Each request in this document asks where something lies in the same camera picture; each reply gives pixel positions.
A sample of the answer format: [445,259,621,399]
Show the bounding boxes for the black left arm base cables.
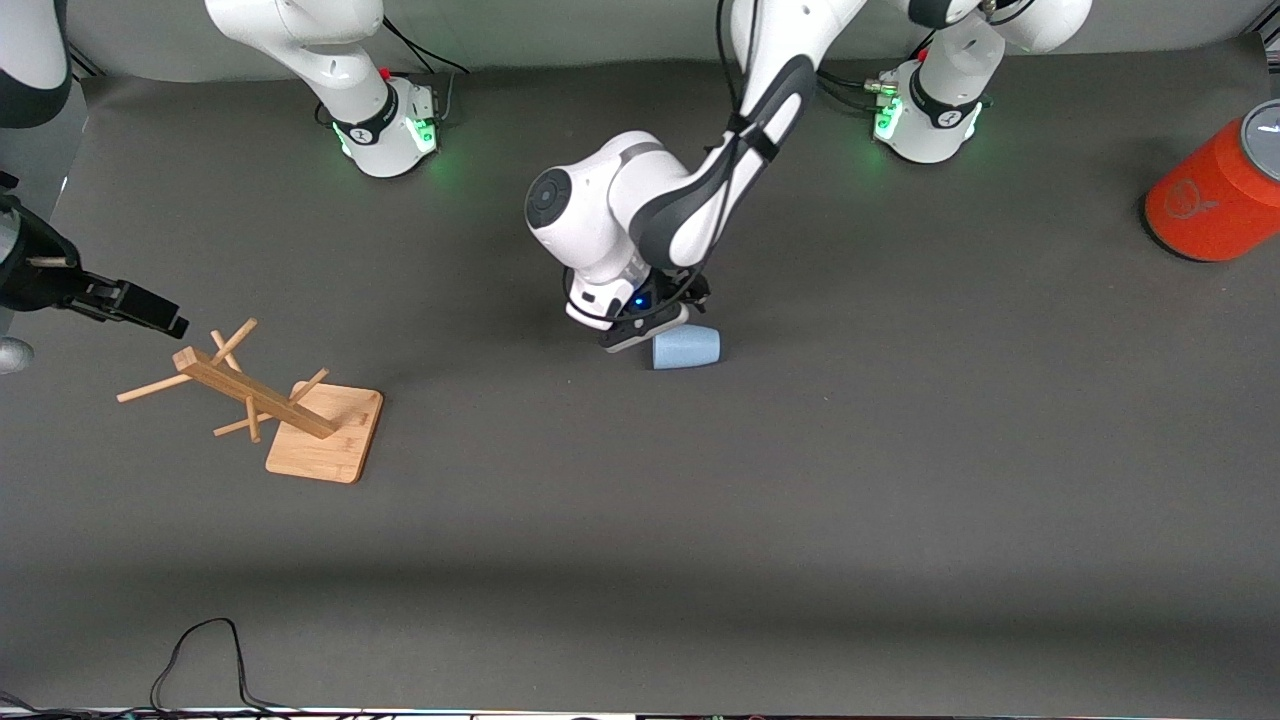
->
[815,68,901,113]

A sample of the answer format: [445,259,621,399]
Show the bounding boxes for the orange cylindrical can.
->
[1144,99,1280,264]

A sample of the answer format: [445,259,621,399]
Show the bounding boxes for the dark grey table mat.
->
[0,35,1280,715]

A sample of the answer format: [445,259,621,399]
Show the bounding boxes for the light blue cup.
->
[652,326,722,371]

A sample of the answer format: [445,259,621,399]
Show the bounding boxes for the looped black cable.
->
[150,617,301,716]

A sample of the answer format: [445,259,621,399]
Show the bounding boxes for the black right arm base cable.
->
[381,14,471,77]

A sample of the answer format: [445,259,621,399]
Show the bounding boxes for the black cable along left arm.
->
[714,0,761,136]

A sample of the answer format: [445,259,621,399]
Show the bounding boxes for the wooden mug tree stand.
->
[116,318,385,485]

